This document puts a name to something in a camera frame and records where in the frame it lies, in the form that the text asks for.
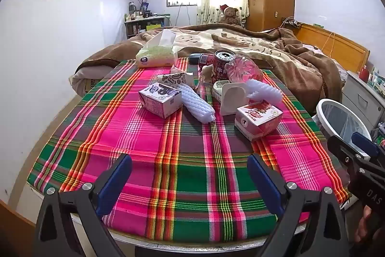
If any wooden bed headboard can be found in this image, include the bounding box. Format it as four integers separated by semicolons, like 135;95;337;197
293;23;370;74

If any pink green plaid tablecloth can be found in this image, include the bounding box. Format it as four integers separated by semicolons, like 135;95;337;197
26;58;352;245

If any clear plastic bin liner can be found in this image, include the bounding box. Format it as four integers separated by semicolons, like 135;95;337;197
319;102;372;146

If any brown patterned white carton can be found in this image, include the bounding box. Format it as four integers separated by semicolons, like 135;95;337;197
158;72;194;86

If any green white tissue pack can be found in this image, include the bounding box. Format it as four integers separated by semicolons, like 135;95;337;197
135;29;179;68

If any clear plastic bottle red label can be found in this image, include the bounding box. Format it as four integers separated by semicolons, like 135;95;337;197
224;54;263;83

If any purple white drink carton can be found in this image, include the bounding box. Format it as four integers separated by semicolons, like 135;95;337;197
138;83;183;119

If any pile of small medicine boxes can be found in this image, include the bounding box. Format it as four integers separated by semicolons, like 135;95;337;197
368;64;385;90

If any cluttered white shelf unit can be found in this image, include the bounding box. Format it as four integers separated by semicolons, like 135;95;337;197
124;14;170;38

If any white floral bed sheet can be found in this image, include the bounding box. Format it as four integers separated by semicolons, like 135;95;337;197
302;45;324;57

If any red white drink carton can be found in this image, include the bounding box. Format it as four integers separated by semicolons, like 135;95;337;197
235;100;284;141

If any white foam net sleeve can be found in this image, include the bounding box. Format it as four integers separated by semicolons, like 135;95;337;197
177;84;216;124
245;79;282;104

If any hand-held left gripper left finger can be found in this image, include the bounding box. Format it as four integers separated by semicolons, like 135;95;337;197
34;154;133;257

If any white cardboard cup holder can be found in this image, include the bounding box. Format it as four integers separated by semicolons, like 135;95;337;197
219;81;250;116

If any white round trash bin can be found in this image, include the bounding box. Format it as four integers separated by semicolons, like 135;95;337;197
316;98;373;161

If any person's right hand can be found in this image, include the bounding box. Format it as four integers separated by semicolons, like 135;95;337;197
354;205;380;244

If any small white paper tub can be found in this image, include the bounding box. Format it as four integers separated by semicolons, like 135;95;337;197
213;80;231;101

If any brown plush blanket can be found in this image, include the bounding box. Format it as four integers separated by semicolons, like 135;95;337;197
71;25;346;113

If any brown teddy bear red hat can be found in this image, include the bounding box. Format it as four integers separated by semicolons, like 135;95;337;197
219;4;243;26

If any beige paper wrapper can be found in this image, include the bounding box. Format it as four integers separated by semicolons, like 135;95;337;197
200;64;215;83

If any red mug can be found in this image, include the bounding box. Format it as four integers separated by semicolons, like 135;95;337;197
359;65;370;83

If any grey nightstand with drawers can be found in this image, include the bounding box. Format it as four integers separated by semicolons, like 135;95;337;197
341;70;385;137

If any bed mattress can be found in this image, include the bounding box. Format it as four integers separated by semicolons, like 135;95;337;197
71;66;100;95

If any red drink can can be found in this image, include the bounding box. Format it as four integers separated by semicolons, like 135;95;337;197
211;50;236;83

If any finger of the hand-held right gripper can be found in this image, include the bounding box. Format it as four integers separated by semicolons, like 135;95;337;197
327;136;366;170
351;132;380;159

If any tangle of charger cables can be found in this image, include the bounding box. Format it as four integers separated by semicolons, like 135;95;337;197
281;17;301;27

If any wooden furniture edge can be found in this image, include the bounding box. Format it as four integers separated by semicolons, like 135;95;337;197
0;200;37;257

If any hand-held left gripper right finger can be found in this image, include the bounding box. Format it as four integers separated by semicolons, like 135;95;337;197
247;154;351;257

